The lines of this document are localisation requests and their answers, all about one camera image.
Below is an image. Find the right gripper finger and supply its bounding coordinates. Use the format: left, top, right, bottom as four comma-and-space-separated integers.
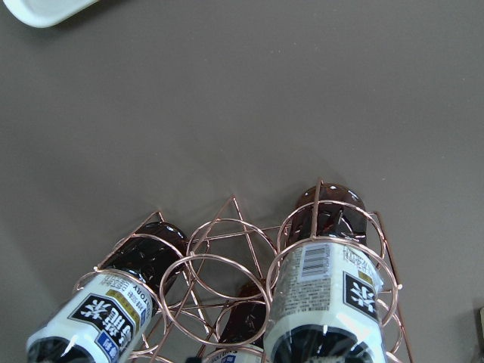
473, 308, 484, 363

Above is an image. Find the cream rabbit tray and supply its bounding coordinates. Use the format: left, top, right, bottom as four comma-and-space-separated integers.
3, 0, 97, 28

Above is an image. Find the tea bottle taken out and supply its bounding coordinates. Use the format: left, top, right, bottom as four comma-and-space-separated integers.
26, 222, 187, 362

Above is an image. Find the tea bottle by handle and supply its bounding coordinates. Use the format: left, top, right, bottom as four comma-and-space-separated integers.
207, 297, 266, 363

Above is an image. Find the tea bottle near pedestal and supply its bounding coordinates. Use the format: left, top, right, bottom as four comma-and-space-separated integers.
263, 183, 386, 362

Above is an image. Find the copper wire bottle basket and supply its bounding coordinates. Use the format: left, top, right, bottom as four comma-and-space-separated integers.
71, 177, 415, 363

